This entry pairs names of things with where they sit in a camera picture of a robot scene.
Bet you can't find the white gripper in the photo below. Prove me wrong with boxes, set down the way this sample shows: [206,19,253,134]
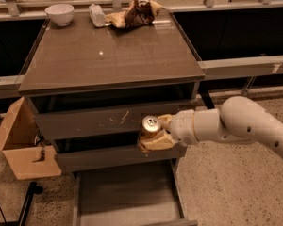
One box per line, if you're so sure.
[138,109,198,153]

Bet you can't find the orange soda can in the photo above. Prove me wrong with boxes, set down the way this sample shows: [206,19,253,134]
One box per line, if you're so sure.
[141,116,161,137]

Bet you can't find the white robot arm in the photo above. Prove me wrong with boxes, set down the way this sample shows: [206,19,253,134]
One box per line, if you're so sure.
[138,96,283,159]

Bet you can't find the grey top drawer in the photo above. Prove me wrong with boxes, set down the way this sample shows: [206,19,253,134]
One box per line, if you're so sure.
[36,83,194,140]

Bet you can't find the grey drawer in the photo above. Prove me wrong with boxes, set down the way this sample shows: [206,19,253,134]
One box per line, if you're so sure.
[72,159,198,226]
[55,144,187,172]
[36,83,194,140]

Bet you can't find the grey bottom drawer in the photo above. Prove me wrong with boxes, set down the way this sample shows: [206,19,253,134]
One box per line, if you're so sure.
[72,159,198,226]

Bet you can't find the grey drawer cabinet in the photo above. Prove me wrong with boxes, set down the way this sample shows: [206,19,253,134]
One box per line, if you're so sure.
[18,8,207,174]

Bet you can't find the grey middle drawer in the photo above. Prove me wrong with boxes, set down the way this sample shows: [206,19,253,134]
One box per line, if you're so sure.
[55,144,187,172]

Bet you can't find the brown chip bag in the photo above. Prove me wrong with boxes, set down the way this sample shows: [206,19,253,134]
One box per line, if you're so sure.
[106,0,163,29]

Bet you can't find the black stand base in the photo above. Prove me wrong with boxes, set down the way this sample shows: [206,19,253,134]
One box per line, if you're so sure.
[0,182,43,226]

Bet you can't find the open cardboard box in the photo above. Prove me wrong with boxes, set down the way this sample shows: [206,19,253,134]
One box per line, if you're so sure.
[0,98,61,180]

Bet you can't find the white ceramic bowl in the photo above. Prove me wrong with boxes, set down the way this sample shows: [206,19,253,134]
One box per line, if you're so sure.
[45,4,75,26]

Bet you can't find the metal window railing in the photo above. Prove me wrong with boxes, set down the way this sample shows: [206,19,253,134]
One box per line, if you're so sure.
[0,0,283,99]

